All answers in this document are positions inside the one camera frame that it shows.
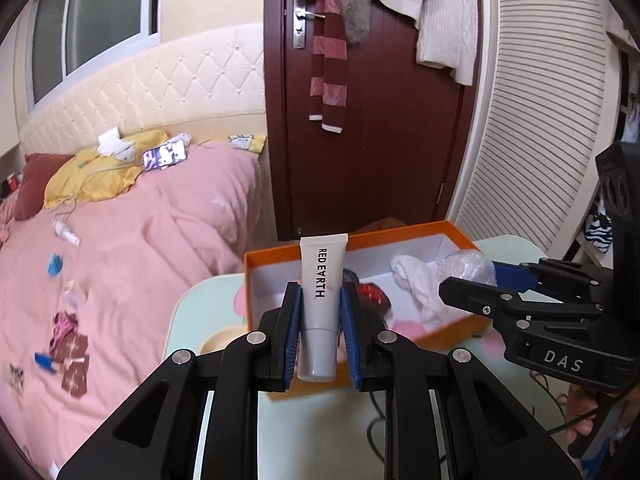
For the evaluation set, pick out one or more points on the pink cloth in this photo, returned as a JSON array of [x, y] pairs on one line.
[[65, 327]]

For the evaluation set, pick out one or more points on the white knit sweater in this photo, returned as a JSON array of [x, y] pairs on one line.
[[445, 35]]

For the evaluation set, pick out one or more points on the light green desktop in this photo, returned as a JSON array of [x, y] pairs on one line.
[[200, 310]]

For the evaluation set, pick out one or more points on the small white spray bottle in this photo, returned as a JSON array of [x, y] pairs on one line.
[[66, 231]]

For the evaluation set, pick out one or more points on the small white item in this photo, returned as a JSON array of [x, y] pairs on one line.
[[72, 294]]

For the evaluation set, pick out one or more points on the person's right hand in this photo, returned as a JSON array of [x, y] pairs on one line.
[[582, 412]]

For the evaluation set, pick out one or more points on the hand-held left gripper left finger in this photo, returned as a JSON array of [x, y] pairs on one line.
[[292, 335]]

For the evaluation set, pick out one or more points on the brown patterned sock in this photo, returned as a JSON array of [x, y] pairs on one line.
[[76, 377], [69, 350]]

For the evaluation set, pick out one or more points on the dark red pillow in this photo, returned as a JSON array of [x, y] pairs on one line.
[[35, 185]]

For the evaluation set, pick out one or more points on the red white striped scarf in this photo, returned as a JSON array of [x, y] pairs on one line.
[[327, 90]]

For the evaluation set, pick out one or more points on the small blue toy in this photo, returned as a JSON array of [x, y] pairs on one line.
[[55, 265]]

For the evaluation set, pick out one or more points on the white paper box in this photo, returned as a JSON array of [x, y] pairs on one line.
[[110, 141]]

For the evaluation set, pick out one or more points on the dark red door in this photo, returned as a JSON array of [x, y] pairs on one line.
[[390, 135]]

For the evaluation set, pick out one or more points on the clear plastic bag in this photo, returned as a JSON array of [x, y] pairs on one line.
[[467, 267]]

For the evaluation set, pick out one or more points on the cream tufted headboard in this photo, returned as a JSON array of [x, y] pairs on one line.
[[175, 80]]

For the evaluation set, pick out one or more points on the pink blanket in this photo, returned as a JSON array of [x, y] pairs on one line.
[[150, 260]]

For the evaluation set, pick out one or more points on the white louvered door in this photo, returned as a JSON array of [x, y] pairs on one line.
[[540, 110]]

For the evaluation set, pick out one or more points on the yellow pillow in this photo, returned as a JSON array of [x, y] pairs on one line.
[[95, 180]]

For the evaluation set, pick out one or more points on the grey fur scarf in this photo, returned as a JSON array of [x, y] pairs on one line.
[[355, 5]]

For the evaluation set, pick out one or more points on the orange cardboard box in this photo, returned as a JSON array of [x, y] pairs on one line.
[[440, 337]]

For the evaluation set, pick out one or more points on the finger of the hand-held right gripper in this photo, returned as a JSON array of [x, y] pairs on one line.
[[512, 276], [480, 300]]

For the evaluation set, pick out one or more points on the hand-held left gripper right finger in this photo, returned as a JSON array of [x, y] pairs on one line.
[[350, 345]]

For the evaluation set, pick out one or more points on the red small packet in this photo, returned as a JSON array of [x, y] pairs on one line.
[[375, 297]]

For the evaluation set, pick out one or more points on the white cream tube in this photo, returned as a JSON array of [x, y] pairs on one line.
[[322, 280]]

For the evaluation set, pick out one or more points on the black white striped cloth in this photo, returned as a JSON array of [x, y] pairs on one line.
[[599, 232]]

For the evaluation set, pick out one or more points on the yellow printed cloth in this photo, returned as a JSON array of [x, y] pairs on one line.
[[247, 142]]

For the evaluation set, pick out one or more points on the window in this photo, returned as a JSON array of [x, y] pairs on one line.
[[110, 5]]

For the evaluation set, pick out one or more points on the small patterned item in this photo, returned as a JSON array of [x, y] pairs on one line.
[[16, 376]]

